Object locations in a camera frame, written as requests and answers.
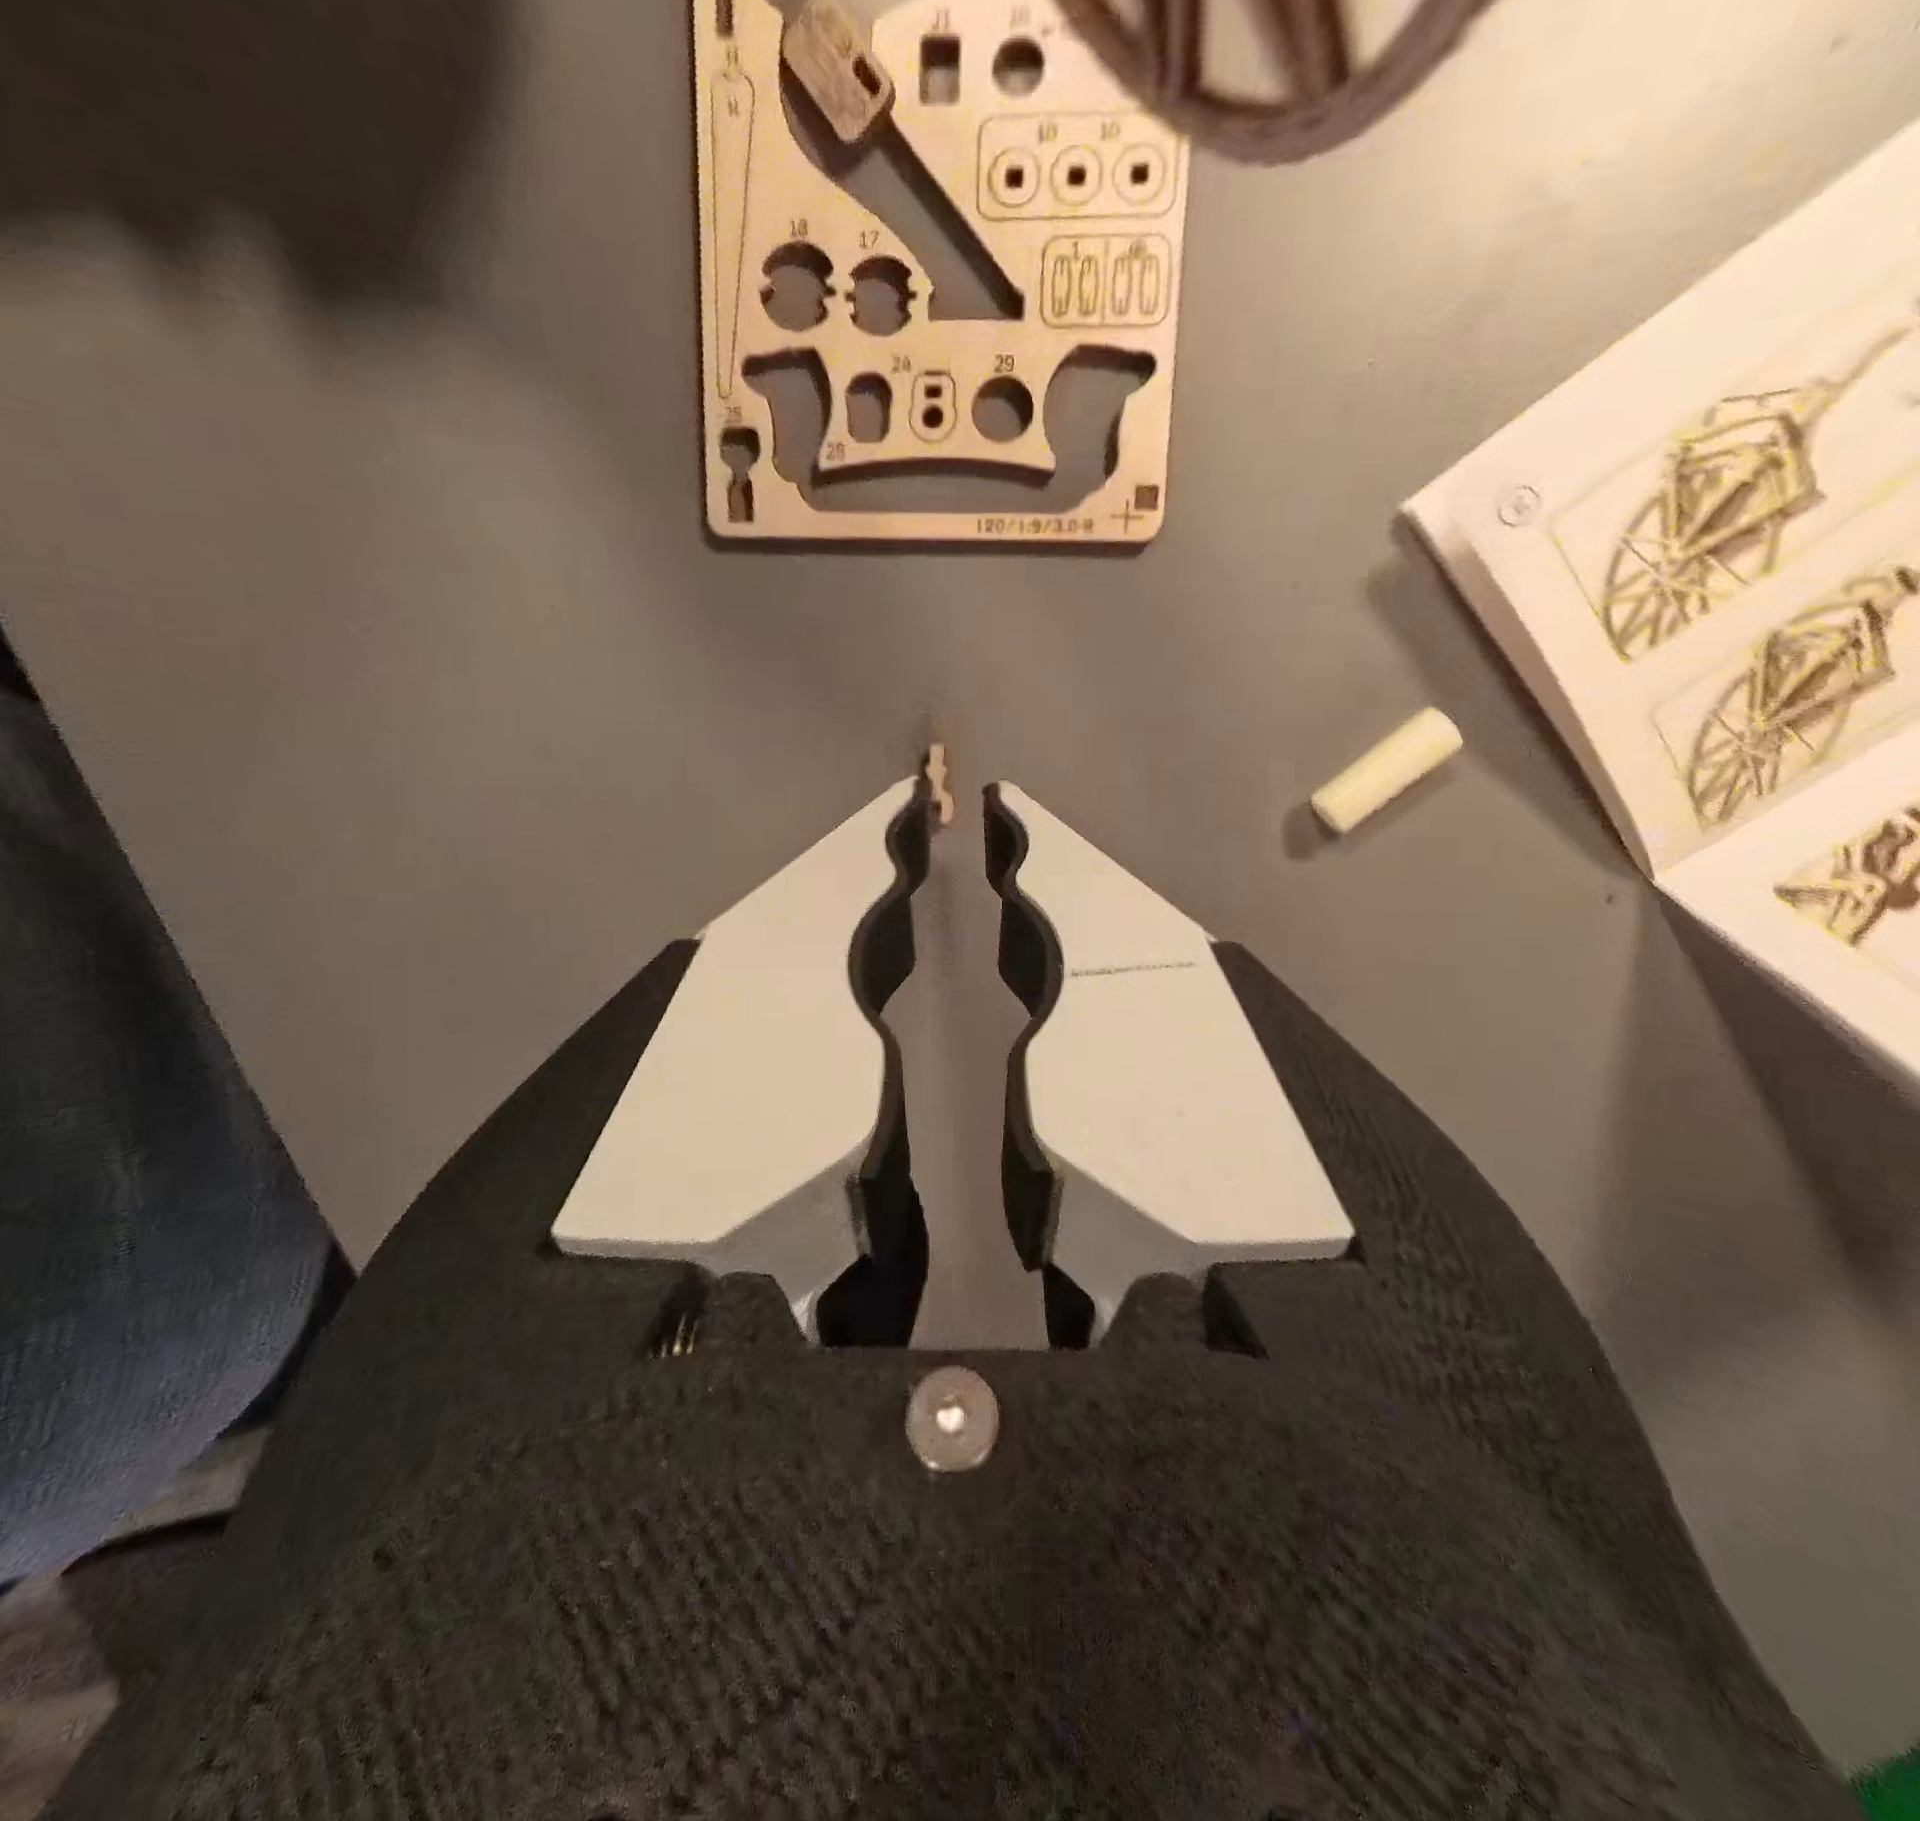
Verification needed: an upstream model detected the wooden parts sheet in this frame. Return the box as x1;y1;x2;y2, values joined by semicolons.
685;0;1193;558

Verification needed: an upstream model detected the wooden bicycle model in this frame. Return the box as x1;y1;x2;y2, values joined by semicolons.
996;0;1550;170

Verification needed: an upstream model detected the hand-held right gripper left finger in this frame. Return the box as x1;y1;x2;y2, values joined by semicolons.
547;774;924;1347

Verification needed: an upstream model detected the white instruction booklet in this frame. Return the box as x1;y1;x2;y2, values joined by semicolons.
1394;109;1920;1103

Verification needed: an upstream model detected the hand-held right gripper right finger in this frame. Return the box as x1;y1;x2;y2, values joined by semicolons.
981;779;1359;1334

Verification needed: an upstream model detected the cream cylindrical wax stick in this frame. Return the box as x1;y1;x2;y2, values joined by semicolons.
1307;707;1466;835

